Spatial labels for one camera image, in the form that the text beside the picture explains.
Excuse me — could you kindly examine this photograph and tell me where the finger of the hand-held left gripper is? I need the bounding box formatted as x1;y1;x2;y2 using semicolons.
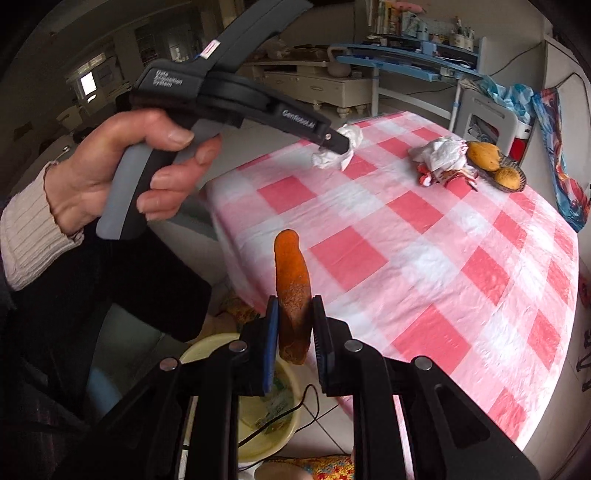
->
317;120;356;157

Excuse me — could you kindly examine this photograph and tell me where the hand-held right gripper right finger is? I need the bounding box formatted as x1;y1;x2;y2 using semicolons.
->
311;295;540;480

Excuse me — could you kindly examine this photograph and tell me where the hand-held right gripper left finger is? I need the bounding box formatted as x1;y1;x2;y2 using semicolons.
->
69;295;281;480

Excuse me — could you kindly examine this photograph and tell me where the off-white paper ball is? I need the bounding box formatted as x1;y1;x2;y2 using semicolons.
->
311;124;365;169

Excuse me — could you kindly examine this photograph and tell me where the yellow plastic bucket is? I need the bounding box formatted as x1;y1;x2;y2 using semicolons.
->
179;332;303;464

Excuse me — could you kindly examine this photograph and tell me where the orange carrot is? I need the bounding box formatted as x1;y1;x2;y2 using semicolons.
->
274;229;311;365

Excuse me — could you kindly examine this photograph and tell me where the large white paper wrapper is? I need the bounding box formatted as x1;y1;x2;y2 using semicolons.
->
409;136;479;188

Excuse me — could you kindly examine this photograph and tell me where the person's left forearm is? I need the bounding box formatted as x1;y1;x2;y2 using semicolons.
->
0;165;85;291

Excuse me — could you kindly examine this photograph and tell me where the person's left hand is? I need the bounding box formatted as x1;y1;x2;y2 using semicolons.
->
44;110;223;238

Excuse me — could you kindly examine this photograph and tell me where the colourful knitted slipper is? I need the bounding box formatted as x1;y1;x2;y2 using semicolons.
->
302;455;354;480
219;295;260;325

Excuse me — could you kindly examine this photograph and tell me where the cream television cabinet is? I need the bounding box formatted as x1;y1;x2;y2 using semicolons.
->
242;60;375;118

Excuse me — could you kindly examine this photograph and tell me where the beige kettlebell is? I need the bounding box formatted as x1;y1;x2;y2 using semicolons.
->
325;46;355;80

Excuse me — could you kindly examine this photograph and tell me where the blue study desk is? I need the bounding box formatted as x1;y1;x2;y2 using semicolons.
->
328;37;485;134

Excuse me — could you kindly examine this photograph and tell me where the pink checkered tablecloth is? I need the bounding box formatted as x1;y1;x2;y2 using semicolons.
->
198;111;580;462

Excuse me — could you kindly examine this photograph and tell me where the row of books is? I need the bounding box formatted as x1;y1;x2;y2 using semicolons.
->
369;0;402;35

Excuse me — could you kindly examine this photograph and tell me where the white plastic stool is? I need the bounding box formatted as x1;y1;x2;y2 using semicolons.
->
455;90;536;158

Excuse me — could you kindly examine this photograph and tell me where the yellow mango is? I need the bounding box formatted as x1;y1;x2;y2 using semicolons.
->
466;141;502;172
493;167;522;190

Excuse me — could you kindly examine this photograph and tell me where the white pen holder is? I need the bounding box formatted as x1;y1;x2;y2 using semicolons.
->
450;16;476;51

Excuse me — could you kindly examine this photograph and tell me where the dark fruit basket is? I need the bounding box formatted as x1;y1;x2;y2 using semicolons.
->
466;152;527;193

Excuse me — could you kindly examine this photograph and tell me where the colourful printed cloth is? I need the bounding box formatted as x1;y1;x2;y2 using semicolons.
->
531;90;591;232

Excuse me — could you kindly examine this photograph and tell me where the white cabinet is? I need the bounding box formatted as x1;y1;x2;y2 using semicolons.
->
542;37;591;153

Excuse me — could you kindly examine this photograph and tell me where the black cable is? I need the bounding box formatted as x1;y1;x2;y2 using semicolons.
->
240;383;320;444

